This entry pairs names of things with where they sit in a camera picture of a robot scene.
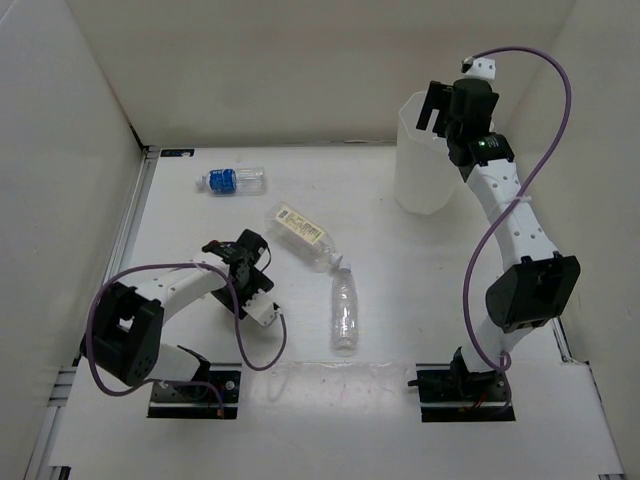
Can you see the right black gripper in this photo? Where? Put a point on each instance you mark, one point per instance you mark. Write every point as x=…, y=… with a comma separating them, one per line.
x=439, y=99

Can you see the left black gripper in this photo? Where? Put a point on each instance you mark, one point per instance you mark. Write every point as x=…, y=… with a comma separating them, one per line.
x=260, y=281

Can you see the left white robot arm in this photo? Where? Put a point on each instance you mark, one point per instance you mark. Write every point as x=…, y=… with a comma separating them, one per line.
x=122, y=341

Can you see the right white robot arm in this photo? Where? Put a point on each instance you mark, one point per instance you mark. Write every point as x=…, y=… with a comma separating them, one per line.
x=537, y=280

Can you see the white plastic bin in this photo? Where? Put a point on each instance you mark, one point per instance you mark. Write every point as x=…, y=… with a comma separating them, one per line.
x=425, y=178

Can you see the large green label bottle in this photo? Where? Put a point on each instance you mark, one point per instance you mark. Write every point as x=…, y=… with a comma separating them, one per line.
x=307, y=240

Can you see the blue label plastic bottle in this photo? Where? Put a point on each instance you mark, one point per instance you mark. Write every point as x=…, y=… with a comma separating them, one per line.
x=233, y=181

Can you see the clear bottle without label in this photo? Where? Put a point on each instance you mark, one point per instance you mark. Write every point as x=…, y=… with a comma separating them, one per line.
x=344, y=310

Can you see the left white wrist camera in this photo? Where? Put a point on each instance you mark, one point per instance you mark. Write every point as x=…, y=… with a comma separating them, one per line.
x=262, y=309

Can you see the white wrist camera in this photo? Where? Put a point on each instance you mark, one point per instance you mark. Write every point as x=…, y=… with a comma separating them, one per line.
x=262, y=309
x=480, y=68

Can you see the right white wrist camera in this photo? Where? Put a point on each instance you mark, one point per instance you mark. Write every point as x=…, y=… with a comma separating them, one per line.
x=480, y=68

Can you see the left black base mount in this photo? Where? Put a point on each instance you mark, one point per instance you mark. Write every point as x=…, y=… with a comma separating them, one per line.
x=200, y=403

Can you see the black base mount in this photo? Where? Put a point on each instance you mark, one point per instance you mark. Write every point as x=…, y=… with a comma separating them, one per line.
x=200, y=403
x=475, y=398

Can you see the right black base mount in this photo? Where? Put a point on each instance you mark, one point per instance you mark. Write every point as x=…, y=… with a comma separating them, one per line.
x=475, y=398

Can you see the right aluminium frame rail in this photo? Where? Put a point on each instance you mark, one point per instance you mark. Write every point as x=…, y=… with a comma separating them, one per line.
x=591, y=214

